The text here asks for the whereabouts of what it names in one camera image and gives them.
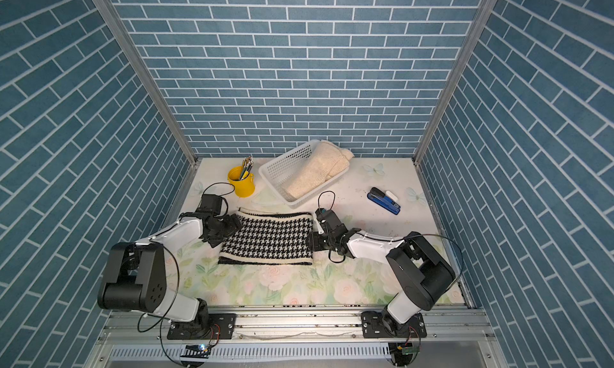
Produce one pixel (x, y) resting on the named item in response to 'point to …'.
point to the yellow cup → (245, 187)
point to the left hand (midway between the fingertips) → (240, 229)
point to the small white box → (388, 194)
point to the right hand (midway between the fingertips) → (312, 241)
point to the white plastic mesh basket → (281, 172)
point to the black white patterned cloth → (270, 238)
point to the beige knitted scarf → (325, 160)
